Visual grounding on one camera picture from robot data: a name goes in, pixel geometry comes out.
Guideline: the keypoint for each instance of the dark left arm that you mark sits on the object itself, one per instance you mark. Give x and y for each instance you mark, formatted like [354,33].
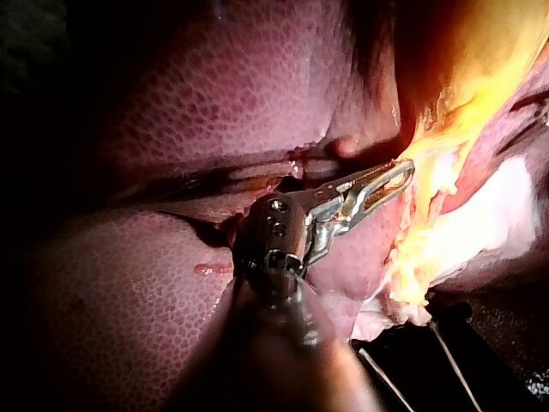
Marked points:
[283,360]

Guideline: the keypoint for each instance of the dark red liver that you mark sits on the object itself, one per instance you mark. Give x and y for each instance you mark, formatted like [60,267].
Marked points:
[223,98]

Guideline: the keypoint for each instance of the left arm instrument jaw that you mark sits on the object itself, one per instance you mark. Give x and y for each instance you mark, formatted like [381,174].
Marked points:
[388,191]
[369,173]

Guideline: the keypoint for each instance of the pale fatty tissue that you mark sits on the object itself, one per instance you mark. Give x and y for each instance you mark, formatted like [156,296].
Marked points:
[377,319]
[502,214]

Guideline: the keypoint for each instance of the gallbladder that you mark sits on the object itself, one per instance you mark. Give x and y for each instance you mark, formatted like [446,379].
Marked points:
[454,98]

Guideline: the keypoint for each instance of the left arm instrument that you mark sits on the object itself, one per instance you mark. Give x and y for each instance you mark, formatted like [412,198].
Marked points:
[274,227]

